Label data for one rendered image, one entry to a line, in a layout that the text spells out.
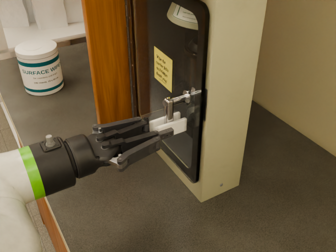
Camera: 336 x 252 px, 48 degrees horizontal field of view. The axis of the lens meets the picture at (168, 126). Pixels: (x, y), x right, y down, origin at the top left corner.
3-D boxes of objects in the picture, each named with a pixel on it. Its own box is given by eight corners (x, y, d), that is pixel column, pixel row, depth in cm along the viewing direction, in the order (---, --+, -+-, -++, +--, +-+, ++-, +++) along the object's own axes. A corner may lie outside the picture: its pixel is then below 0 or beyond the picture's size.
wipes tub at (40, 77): (57, 74, 136) (50, 35, 127) (69, 90, 127) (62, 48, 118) (21, 83, 131) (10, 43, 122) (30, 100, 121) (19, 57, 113)
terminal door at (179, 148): (137, 118, 104) (128, -34, 81) (198, 186, 83) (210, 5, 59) (134, 119, 104) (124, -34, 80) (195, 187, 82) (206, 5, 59)
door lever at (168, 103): (189, 133, 77) (183, 126, 79) (191, 93, 72) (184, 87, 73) (167, 141, 75) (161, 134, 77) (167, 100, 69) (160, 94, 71)
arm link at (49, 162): (36, 178, 70) (50, 210, 64) (21, 128, 63) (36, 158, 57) (67, 167, 73) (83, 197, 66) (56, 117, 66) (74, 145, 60)
